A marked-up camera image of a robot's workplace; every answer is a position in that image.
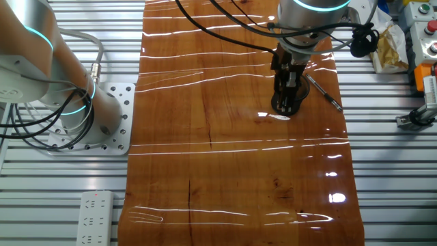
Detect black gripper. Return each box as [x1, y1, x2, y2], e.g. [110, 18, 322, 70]
[271, 44, 307, 115]

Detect black cable bundle at base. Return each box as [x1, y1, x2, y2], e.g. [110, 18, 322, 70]
[0, 87, 96, 151]

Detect grey box with red button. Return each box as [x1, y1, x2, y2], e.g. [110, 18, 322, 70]
[409, 20, 437, 44]
[413, 39, 437, 66]

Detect black and silver pen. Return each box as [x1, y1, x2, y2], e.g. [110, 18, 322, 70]
[305, 73, 343, 112]

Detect silver depth camera with label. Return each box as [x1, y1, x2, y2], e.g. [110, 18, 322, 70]
[423, 75, 437, 110]

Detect grey box with green button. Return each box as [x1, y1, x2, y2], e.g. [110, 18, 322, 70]
[397, 1, 432, 31]

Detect black camera cable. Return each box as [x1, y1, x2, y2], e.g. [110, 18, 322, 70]
[408, 108, 427, 126]

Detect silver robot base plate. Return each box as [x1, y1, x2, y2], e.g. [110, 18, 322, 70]
[47, 81, 137, 157]

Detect blue plastic packet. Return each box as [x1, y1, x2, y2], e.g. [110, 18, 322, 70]
[377, 0, 393, 15]

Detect white power strip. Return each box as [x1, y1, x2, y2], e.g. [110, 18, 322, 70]
[75, 190, 115, 246]

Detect grey cable with metal plug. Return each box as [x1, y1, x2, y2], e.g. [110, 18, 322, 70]
[57, 27, 105, 85]

